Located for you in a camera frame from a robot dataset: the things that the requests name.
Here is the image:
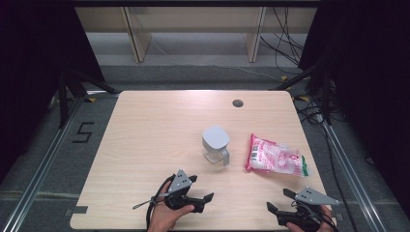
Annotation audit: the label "black curtain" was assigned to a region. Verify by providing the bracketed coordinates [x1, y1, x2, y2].
[299, 0, 410, 221]
[0, 0, 106, 183]

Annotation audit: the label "thin white floor cable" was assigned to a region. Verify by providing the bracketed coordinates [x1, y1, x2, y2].
[150, 38, 282, 82]

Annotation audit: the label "black metal stand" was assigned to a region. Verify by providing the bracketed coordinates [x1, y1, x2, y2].
[57, 67, 121, 130]
[270, 63, 334, 126]

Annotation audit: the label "person's left hand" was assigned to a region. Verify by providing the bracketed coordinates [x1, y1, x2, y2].
[147, 181, 196, 232]

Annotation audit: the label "beige wooden shelf unit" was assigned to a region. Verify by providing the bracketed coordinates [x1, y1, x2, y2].
[74, 6, 318, 64]

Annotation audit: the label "thin metal wire loop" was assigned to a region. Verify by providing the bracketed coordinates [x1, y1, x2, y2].
[132, 198, 158, 211]

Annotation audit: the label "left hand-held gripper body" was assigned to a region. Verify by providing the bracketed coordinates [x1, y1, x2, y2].
[163, 169, 206, 214]

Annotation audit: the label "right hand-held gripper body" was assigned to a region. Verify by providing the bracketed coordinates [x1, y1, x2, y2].
[276, 187, 340, 232]

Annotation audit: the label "black tape strip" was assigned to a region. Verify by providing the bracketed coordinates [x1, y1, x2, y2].
[64, 205, 89, 217]

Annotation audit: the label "bundle of black cables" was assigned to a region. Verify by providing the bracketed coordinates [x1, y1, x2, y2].
[259, 7, 306, 75]

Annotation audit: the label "clear jar with grey lid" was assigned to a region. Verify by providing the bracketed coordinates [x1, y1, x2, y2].
[201, 125, 231, 167]

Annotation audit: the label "aluminium floor rail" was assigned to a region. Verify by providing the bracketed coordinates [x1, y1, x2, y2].
[321, 121, 389, 232]
[0, 96, 85, 232]

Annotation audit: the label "black floor cables with plug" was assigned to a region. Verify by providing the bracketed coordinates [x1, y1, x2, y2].
[295, 96, 356, 224]

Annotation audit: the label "pink and clear plastic bag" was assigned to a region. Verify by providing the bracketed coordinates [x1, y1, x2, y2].
[244, 132, 310, 178]

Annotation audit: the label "person's right hand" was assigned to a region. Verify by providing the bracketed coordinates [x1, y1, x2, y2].
[285, 205, 335, 232]

